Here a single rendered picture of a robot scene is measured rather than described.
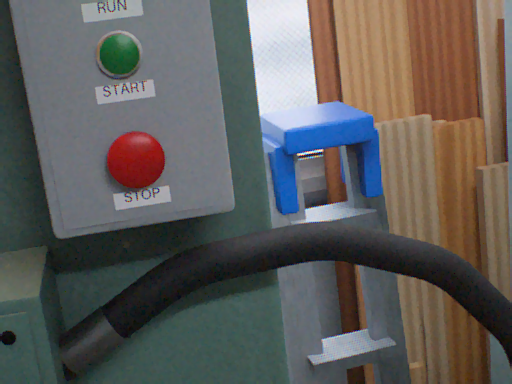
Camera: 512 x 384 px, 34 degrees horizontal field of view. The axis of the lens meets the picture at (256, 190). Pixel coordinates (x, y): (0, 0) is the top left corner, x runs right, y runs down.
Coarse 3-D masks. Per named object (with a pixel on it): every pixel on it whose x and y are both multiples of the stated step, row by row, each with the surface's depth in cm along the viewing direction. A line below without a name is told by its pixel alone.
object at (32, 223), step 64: (0, 0) 47; (0, 64) 48; (0, 128) 49; (256, 128) 52; (0, 192) 50; (256, 192) 53; (64, 256) 52; (128, 256) 52; (64, 320) 53; (192, 320) 54; (256, 320) 55
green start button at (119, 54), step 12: (108, 36) 42; (120, 36) 42; (132, 36) 42; (96, 48) 42; (108, 48) 42; (120, 48) 42; (132, 48) 42; (108, 60) 42; (120, 60) 42; (132, 60) 42; (108, 72) 43; (120, 72) 42; (132, 72) 43
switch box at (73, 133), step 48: (48, 0) 41; (96, 0) 42; (144, 0) 42; (192, 0) 43; (48, 48) 42; (144, 48) 43; (192, 48) 43; (48, 96) 43; (96, 96) 43; (192, 96) 44; (48, 144) 43; (96, 144) 44; (192, 144) 45; (48, 192) 44; (96, 192) 44; (192, 192) 45
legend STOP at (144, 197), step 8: (128, 192) 45; (136, 192) 45; (144, 192) 45; (152, 192) 45; (160, 192) 45; (168, 192) 45; (120, 200) 45; (128, 200) 45; (136, 200) 45; (144, 200) 45; (152, 200) 45; (160, 200) 45; (168, 200) 45; (120, 208) 45
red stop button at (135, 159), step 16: (112, 144) 43; (128, 144) 43; (144, 144) 43; (112, 160) 43; (128, 160) 43; (144, 160) 43; (160, 160) 44; (112, 176) 44; (128, 176) 44; (144, 176) 44
